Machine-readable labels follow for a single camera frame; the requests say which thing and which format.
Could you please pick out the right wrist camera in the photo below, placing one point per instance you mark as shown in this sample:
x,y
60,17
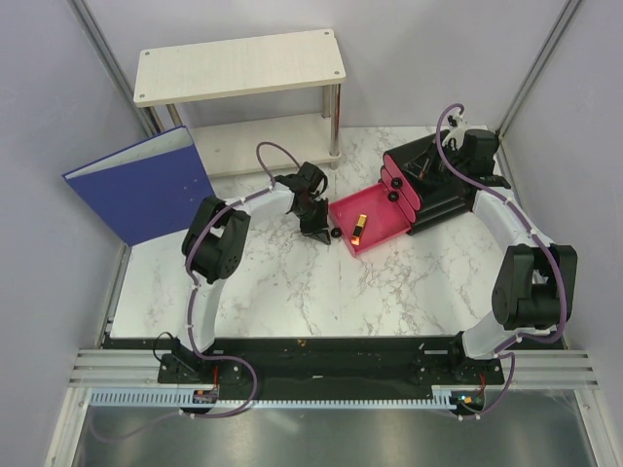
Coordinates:
x,y
480,144

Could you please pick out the pink bottom drawer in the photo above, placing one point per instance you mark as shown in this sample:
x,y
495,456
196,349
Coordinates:
x,y
385,219

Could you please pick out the white two-tier wooden shelf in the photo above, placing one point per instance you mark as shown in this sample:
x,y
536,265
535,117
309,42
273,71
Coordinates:
x,y
243,68

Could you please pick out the black drawer organizer cabinet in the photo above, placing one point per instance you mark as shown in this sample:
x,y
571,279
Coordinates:
x,y
439,201

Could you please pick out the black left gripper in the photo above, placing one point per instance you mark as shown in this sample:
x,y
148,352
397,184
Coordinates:
x,y
321,226

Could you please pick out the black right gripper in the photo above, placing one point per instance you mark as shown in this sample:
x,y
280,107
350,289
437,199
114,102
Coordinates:
x,y
423,174

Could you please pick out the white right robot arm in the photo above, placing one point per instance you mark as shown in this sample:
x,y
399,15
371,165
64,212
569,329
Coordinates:
x,y
533,292

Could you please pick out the pink top drawer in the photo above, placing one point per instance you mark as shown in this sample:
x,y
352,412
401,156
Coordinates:
x,y
394,179

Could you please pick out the blue ring binder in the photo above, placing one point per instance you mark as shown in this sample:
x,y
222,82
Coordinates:
x,y
148,190

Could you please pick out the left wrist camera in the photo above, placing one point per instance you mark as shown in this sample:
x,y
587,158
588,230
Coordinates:
x,y
313,178

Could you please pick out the white slotted cable duct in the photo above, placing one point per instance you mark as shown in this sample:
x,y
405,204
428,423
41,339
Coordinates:
x,y
193,398

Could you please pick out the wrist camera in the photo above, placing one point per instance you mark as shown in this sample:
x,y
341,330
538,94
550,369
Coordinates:
x,y
480,144
313,178

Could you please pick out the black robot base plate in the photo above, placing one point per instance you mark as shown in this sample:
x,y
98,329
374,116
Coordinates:
x,y
330,367

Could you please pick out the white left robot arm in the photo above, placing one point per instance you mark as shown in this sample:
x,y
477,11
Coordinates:
x,y
214,243

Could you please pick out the black gold lipstick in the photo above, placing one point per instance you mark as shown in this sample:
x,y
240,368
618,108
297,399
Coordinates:
x,y
358,229

